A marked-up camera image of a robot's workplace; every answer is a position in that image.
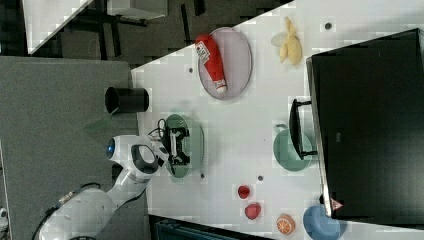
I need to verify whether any dark teal crate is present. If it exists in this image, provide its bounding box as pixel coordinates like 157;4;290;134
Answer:
154;220;266;240

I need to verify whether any black cylinder post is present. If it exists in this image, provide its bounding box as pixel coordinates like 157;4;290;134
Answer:
105;87;150;114

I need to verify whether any black toaster oven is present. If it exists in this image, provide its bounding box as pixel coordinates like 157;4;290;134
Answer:
289;28;424;229

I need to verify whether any blue bowl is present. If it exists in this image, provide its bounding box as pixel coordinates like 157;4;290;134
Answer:
303;206;342;240

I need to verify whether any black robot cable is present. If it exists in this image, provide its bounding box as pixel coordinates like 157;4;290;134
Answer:
31;118;168;240

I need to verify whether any red ketchup bottle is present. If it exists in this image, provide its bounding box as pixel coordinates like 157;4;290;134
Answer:
195;34;227;93

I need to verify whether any green mug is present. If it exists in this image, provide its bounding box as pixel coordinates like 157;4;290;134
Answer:
273;124;312;172

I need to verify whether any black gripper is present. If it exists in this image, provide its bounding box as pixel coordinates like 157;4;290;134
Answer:
162;127;190;166

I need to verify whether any small red fruit toy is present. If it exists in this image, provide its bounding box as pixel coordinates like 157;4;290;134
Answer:
237;185;250;199

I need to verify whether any white side table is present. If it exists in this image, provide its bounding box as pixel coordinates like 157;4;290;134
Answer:
22;0;93;55

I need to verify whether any green plastic strainer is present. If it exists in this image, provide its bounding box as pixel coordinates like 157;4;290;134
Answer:
165;114;204;178

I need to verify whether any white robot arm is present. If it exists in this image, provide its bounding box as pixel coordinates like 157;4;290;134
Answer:
32;128;190;240

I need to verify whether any grey round plate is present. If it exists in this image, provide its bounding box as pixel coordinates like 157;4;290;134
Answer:
197;27;252;100

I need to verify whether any red strawberry toy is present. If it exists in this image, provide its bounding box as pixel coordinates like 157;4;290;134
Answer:
244;203;261;220

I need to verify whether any yellow peeled banana toy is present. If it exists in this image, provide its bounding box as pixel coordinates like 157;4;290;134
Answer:
271;17;302;66

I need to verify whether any orange slice toy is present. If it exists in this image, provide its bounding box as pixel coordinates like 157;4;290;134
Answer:
276;214;296;235

